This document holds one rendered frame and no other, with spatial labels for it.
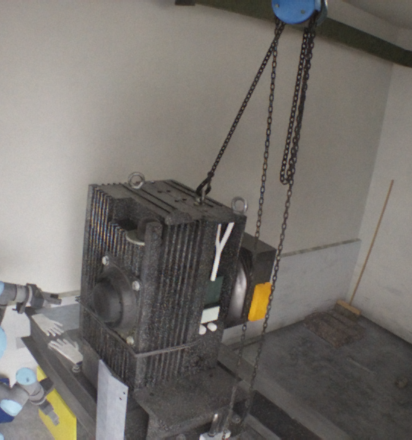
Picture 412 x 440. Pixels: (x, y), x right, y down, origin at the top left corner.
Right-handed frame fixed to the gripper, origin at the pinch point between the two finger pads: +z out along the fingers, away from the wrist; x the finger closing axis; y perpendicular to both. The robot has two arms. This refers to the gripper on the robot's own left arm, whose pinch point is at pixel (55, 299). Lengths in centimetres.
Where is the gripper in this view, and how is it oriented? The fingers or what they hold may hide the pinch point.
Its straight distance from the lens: 225.6
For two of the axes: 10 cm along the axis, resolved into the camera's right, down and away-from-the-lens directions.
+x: -5.3, -4.1, 7.4
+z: 7.5, 1.8, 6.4
